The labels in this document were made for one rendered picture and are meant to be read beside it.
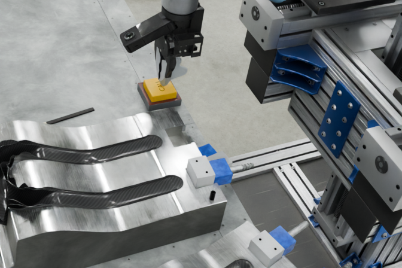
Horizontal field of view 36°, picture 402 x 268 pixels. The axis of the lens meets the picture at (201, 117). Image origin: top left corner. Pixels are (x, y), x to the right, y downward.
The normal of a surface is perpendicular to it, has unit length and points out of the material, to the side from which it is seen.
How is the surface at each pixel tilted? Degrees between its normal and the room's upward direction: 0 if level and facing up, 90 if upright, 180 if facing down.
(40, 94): 0
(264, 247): 0
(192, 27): 90
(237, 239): 0
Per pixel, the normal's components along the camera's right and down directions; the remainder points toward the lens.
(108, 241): 0.40, 0.67
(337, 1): 0.14, -0.72
